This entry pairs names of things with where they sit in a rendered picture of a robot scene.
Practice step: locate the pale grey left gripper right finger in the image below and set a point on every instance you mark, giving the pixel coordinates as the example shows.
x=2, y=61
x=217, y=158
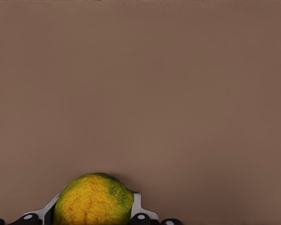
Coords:
x=140, y=211

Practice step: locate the yellow-green orange fruit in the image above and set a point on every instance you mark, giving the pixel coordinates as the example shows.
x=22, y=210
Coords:
x=91, y=201

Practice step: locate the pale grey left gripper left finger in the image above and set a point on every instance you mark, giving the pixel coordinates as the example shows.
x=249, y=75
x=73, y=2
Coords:
x=46, y=212

